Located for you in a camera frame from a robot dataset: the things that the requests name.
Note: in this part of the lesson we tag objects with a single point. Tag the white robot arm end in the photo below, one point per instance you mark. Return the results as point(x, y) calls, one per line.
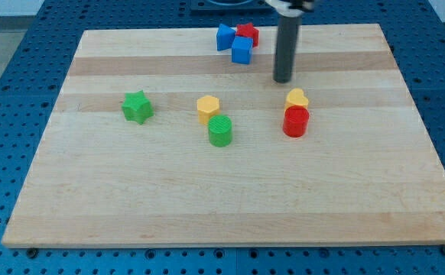
point(292, 8)

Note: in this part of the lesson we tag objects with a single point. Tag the green cylinder block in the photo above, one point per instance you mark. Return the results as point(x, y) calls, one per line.
point(220, 130)

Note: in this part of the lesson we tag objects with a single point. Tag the yellow hexagon block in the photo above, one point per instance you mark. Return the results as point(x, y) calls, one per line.
point(207, 107)

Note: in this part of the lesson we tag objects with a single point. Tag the light wooden board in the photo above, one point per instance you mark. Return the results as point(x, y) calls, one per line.
point(364, 174)

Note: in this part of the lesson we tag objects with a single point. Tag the red cylinder block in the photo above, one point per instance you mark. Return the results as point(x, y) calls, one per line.
point(295, 121)

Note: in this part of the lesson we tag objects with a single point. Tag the yellow heart block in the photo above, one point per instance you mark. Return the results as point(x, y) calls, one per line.
point(296, 97)

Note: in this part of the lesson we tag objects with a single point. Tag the green star block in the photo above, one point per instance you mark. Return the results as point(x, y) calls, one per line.
point(137, 107)

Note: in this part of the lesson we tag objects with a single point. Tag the blue cube block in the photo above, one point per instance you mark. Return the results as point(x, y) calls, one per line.
point(242, 50)

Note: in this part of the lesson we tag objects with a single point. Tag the blue pentagon block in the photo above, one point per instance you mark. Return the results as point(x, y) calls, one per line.
point(225, 36)

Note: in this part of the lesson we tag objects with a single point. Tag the red star block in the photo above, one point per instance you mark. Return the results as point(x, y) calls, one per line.
point(248, 30)

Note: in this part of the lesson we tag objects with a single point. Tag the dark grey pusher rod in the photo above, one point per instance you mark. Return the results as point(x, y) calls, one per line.
point(287, 33)

